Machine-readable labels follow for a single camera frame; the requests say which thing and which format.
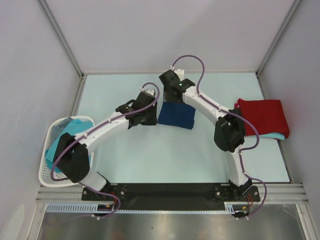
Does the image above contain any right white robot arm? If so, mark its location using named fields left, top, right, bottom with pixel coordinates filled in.
left=158, top=69, right=252, bottom=201

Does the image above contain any folded light blue t shirt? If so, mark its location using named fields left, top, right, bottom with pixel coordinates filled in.
left=259, top=132, right=285, bottom=141

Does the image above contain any navy blue t shirt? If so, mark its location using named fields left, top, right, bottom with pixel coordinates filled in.
left=157, top=101, right=196, bottom=130

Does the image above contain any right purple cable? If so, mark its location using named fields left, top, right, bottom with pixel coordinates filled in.
left=170, top=54, right=268, bottom=221

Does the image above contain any aluminium frame rail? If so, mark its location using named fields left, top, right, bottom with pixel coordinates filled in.
left=35, top=183, right=309, bottom=204

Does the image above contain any turquoise t shirt in basket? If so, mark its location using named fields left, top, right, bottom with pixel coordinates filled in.
left=45, top=117, right=94, bottom=170

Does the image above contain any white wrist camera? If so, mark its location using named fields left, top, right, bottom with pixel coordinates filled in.
left=140, top=87, right=156, bottom=97
left=171, top=67, right=185, bottom=81

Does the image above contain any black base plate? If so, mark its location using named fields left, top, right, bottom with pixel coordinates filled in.
left=81, top=181, right=261, bottom=211

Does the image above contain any light blue cable duct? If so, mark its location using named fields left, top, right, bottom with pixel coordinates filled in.
left=46, top=202, right=121, bottom=213

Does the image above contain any white laundry basket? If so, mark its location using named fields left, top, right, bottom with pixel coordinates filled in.
left=38, top=116, right=95, bottom=188

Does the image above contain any folded red t shirt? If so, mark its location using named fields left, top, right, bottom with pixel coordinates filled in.
left=234, top=98, right=290, bottom=140

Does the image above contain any purple cable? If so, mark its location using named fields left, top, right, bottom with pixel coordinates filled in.
left=50, top=82, right=161, bottom=222
left=170, top=54, right=268, bottom=221

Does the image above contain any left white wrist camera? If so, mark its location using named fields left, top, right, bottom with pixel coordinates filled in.
left=140, top=87, right=156, bottom=97

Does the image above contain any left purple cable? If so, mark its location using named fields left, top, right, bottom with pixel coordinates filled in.
left=50, top=82, right=161, bottom=222

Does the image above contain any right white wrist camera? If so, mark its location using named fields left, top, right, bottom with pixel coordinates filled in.
left=171, top=67, right=185, bottom=81

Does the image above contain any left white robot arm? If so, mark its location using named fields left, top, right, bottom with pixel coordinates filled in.
left=52, top=89, right=157, bottom=200

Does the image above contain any grey shirt in basket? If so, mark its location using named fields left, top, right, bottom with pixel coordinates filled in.
left=51, top=117, right=73, bottom=142

